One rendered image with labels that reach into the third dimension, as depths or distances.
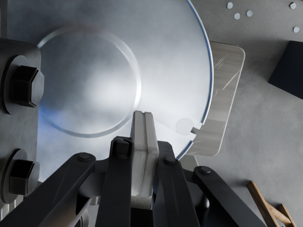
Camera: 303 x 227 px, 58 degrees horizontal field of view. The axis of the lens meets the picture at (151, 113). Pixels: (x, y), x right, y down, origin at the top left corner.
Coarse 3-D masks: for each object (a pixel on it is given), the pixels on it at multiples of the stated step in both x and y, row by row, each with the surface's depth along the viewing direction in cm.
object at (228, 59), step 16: (224, 48) 30; (240, 48) 31; (224, 64) 31; (240, 64) 31; (224, 80) 32; (224, 96) 32; (208, 112) 33; (224, 112) 33; (192, 128) 33; (208, 128) 33; (224, 128) 34; (208, 144) 34
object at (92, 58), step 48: (48, 0) 28; (96, 0) 28; (144, 0) 28; (48, 48) 29; (96, 48) 29; (144, 48) 30; (192, 48) 30; (48, 96) 31; (96, 96) 31; (144, 96) 32; (192, 96) 32; (48, 144) 34; (96, 144) 34; (192, 144) 33
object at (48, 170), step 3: (45, 168) 35; (48, 168) 35; (51, 168) 35; (54, 168) 35; (57, 168) 35; (45, 171) 35; (48, 171) 35; (51, 171) 35; (54, 171) 35; (45, 174) 35; (48, 174) 35; (51, 174) 35
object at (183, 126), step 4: (180, 120) 33; (184, 120) 33; (188, 120) 33; (176, 124) 33; (180, 124) 33; (184, 124) 33; (188, 124) 33; (192, 124) 33; (176, 128) 33; (180, 128) 33; (184, 128) 33; (188, 128) 33; (180, 132) 33; (184, 132) 33; (188, 132) 33
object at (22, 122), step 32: (0, 32) 19; (0, 64) 14; (32, 64) 18; (0, 96) 14; (32, 96) 15; (0, 128) 15; (32, 128) 20; (0, 160) 15; (32, 160) 21; (0, 192) 16
